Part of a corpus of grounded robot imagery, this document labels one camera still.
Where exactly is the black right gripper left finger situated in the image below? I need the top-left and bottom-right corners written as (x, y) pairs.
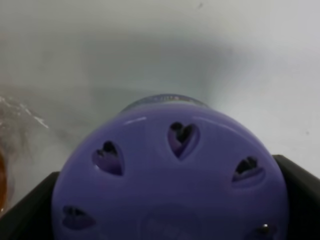
top-left (0, 171), bottom-right (59, 240)

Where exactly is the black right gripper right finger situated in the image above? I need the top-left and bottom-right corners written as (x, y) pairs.
top-left (273, 155), bottom-right (320, 240)

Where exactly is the purple lidded air freshener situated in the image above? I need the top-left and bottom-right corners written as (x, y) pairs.
top-left (51, 94), bottom-right (289, 240)

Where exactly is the wrapped fruit tart pastry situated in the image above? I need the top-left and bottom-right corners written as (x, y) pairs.
top-left (0, 95), bottom-right (49, 216)

